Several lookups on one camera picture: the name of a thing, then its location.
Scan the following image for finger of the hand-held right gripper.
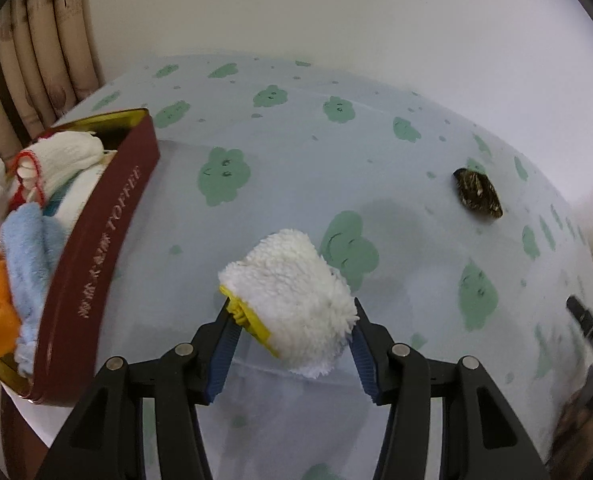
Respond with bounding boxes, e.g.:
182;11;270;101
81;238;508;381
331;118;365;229
566;295;593;361

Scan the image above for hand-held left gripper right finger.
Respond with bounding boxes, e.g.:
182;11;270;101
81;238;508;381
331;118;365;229
349;297;552;480

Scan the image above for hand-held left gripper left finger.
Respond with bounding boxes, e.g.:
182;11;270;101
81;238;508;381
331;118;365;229
34;296;242;480

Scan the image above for white fluffy plush item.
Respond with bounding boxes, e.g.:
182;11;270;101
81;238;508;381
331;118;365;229
218;228;359;380

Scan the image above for dark red tin box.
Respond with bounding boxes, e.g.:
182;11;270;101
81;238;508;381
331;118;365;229
0;107;161;405

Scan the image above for white socks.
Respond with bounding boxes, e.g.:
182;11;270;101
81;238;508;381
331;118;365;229
44;162;110;228

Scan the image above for light blue towel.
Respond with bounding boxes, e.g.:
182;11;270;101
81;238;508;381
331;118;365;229
0;203;72;378

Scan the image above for white sock with red trim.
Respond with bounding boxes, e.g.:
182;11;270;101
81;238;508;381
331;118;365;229
9;131;106;208

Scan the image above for green cloud printed tablecloth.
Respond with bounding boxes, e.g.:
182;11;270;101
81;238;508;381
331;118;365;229
6;55;593;480

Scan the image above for round wooden table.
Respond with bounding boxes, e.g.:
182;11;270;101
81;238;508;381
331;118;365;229
0;392;57;480

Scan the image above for beige patterned curtain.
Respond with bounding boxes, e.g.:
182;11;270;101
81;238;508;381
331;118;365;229
0;0;104;161

